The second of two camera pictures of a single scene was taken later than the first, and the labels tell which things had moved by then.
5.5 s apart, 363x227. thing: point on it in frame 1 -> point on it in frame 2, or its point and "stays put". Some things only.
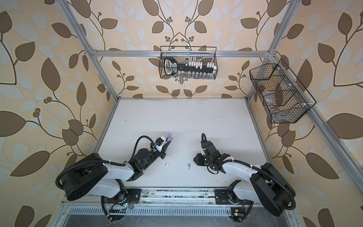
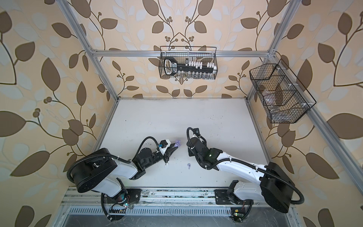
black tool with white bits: [190, 69] stays put
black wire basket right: [284, 98] stays put
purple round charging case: [169, 137] -> [177, 143]
